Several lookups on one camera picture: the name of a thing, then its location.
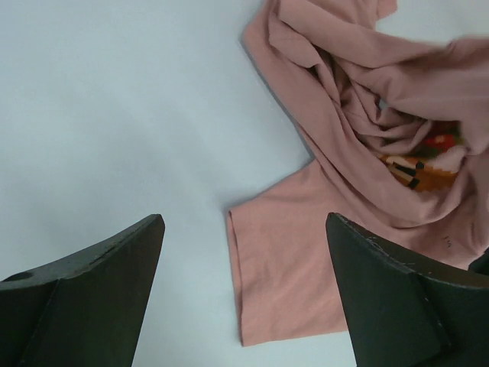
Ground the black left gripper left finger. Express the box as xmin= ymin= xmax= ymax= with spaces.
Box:
xmin=1 ymin=214 xmax=165 ymax=366

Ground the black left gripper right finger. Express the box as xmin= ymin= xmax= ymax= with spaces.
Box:
xmin=325 ymin=213 xmax=488 ymax=367

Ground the pink t shirt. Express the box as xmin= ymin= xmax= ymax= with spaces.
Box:
xmin=227 ymin=1 xmax=488 ymax=346

